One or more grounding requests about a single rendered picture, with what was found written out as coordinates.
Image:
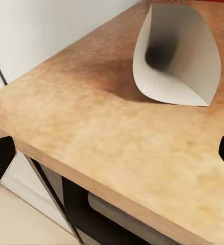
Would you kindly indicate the dishwasher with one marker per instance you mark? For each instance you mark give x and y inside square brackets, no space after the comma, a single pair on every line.
[97,221]

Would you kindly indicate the fridge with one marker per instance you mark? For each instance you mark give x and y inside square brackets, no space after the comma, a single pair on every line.
[32,31]

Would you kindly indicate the cabinet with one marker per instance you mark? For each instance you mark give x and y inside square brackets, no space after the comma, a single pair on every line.
[48,187]

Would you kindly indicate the countertop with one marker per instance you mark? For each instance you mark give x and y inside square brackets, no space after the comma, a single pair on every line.
[81,114]

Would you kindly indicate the paper coffee filter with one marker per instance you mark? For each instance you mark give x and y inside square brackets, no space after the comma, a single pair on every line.
[176,59]

